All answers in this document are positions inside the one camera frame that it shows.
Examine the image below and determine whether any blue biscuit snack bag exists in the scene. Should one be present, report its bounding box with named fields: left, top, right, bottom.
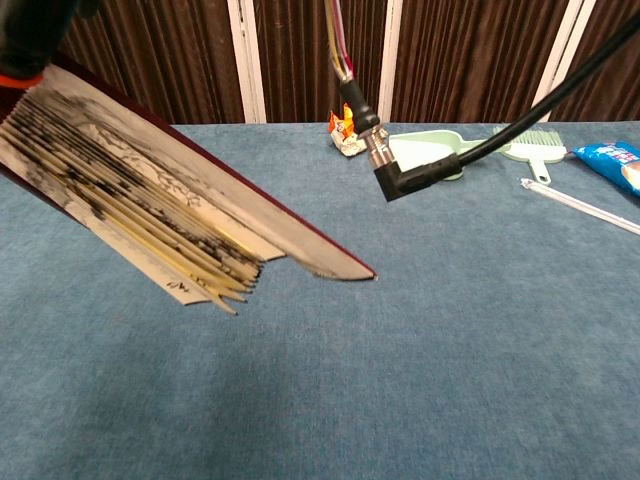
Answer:
left=571, top=141, right=640, bottom=199

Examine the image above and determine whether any clear wrapped straw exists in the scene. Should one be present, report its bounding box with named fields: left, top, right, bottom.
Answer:
left=519, top=177, right=640, bottom=237

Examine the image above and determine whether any white partition frame post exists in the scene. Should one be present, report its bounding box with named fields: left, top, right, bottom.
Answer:
left=226, top=0, right=268, bottom=125
left=376, top=0, right=404, bottom=124
left=531, top=0, right=597, bottom=123

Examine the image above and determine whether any crumpled orange snack wrapper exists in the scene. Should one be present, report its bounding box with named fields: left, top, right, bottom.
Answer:
left=327, top=102, right=369, bottom=158

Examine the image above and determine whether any blue felt table mat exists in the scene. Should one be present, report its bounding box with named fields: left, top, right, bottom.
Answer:
left=0, top=121, right=640, bottom=480

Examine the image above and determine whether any mint green hand brush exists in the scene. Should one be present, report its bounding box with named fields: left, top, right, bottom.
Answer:
left=492, top=125, right=569, bottom=184

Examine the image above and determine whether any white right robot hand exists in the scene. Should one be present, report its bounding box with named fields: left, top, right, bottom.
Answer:
left=0, top=0, right=101, bottom=91

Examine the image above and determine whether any multicoloured wire bundle with connector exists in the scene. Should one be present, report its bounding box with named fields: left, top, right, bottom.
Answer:
left=323, top=0, right=397, bottom=172

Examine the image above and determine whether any mint green dustpan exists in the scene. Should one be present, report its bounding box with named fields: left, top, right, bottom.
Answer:
left=387, top=129, right=512, bottom=183

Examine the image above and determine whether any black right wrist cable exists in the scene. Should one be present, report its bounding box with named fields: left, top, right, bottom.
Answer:
left=374, top=9, right=640, bottom=204

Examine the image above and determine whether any red-ribbed paper folding fan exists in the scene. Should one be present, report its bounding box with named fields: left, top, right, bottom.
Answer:
left=0, top=52, right=379, bottom=317

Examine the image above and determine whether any dark brown pleated curtain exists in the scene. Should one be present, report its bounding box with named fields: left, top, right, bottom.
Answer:
left=54, top=0, right=640, bottom=126

